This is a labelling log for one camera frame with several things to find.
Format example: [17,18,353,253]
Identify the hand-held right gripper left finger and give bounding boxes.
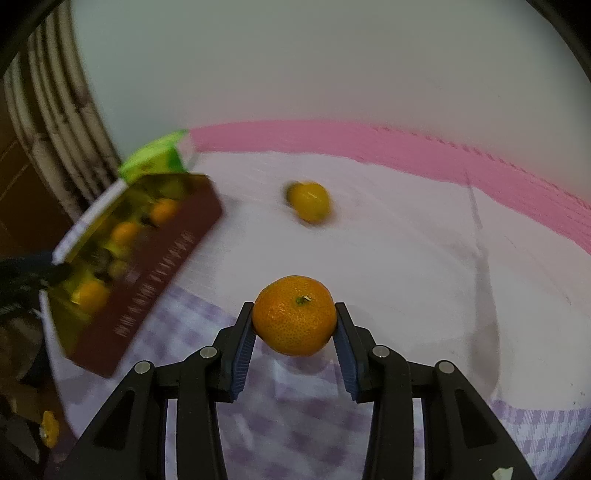
[44,302,257,480]

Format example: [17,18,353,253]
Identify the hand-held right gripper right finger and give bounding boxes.
[333,302,539,480]

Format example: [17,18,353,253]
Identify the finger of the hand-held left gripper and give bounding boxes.
[0,251,70,292]
[0,292,46,320]

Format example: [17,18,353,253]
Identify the orange tangerine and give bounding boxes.
[148,198,180,227]
[285,181,332,225]
[74,281,112,313]
[252,275,338,357]
[111,222,141,248]

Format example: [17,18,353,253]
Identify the golden tin tray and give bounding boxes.
[39,173,223,380]

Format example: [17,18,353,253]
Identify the purple checked tablecloth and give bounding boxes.
[46,150,591,480]

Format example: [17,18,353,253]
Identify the small yellow object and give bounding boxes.
[39,411,61,448]

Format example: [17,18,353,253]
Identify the green cardboard box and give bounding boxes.
[117,130,195,184]

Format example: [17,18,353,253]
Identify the pink foam mat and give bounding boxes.
[189,120,591,256]

